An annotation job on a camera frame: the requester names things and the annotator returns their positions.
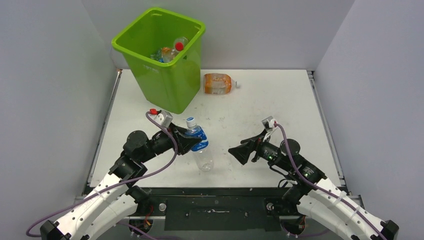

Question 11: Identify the green plastic bin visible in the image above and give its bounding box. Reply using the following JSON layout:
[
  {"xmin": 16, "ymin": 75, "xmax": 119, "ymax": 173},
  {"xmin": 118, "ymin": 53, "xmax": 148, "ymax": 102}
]
[{"xmin": 111, "ymin": 7, "xmax": 206, "ymax": 114}]

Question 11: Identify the crushed clear purple-label bottle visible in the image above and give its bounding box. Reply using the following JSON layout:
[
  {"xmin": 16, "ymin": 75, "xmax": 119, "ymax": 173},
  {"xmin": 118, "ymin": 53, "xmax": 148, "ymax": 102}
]
[{"xmin": 150, "ymin": 48, "xmax": 164, "ymax": 63}]

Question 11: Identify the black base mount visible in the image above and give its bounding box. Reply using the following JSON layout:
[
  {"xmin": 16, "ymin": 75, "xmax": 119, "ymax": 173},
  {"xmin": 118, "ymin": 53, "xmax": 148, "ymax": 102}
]
[{"xmin": 127, "ymin": 187, "xmax": 305, "ymax": 232}]

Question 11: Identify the crushed orange label bottle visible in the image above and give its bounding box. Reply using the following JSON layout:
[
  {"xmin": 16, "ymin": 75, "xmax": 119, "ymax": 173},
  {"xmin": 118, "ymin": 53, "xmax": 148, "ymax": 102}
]
[{"xmin": 162, "ymin": 47, "xmax": 179, "ymax": 63}]

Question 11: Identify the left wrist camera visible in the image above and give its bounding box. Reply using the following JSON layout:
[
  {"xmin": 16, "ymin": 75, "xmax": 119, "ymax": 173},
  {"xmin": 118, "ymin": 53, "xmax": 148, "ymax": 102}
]
[{"xmin": 148, "ymin": 108, "xmax": 173, "ymax": 128}]

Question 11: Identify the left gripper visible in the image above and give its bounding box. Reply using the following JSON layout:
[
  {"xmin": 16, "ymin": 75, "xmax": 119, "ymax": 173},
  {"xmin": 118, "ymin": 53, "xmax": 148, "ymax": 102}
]
[{"xmin": 138, "ymin": 122, "xmax": 201, "ymax": 163}]

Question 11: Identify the blue label clear bottle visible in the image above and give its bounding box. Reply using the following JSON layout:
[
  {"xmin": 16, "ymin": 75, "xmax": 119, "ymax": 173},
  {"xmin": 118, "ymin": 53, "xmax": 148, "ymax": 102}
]
[{"xmin": 186, "ymin": 117, "xmax": 214, "ymax": 172}]

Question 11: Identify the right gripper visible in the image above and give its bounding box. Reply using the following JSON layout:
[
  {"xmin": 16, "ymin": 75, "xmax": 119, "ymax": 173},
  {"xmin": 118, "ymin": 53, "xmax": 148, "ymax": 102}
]
[{"xmin": 228, "ymin": 128, "xmax": 292, "ymax": 172}]

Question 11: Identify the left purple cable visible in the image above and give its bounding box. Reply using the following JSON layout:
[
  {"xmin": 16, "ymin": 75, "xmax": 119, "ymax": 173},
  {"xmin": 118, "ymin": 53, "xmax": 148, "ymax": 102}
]
[{"xmin": 25, "ymin": 110, "xmax": 180, "ymax": 238}]

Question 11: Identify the large orange label bottle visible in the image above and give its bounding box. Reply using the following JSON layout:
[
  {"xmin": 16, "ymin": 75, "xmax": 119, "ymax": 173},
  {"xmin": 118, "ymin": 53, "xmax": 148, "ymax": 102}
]
[{"xmin": 203, "ymin": 73, "xmax": 241, "ymax": 95}]

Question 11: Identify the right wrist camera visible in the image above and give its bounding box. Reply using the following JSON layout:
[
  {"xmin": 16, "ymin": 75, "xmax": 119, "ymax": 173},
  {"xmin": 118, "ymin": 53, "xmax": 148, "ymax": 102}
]
[{"xmin": 261, "ymin": 116, "xmax": 277, "ymax": 141}]

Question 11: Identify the red label Nongfu bottle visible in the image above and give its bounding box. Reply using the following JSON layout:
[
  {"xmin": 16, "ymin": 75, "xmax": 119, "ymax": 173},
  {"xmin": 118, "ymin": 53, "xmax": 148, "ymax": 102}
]
[{"xmin": 173, "ymin": 36, "xmax": 189, "ymax": 53}]

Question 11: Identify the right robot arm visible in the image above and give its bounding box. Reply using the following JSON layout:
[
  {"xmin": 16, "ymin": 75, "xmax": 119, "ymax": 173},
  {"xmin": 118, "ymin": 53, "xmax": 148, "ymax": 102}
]
[{"xmin": 228, "ymin": 130, "xmax": 400, "ymax": 240}]

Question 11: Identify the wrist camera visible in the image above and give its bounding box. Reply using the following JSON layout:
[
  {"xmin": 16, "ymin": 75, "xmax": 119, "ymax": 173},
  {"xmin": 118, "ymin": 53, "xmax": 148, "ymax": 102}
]
[
  {"xmin": 261, "ymin": 116, "xmax": 277, "ymax": 141},
  {"xmin": 148, "ymin": 108, "xmax": 173, "ymax": 128}
]

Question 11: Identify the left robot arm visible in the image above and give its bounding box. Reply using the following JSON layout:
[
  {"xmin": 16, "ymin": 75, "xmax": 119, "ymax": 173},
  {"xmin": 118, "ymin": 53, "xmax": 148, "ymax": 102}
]
[{"xmin": 40, "ymin": 124, "xmax": 202, "ymax": 240}]

